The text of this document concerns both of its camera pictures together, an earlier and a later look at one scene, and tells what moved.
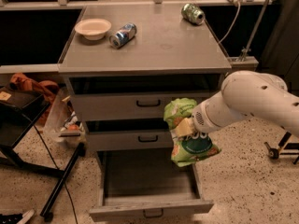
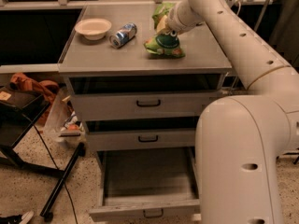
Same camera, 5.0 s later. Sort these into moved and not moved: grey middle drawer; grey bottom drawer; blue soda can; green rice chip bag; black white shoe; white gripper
Moved: green rice chip bag; white gripper
Not moved: blue soda can; grey bottom drawer; grey middle drawer; black white shoe
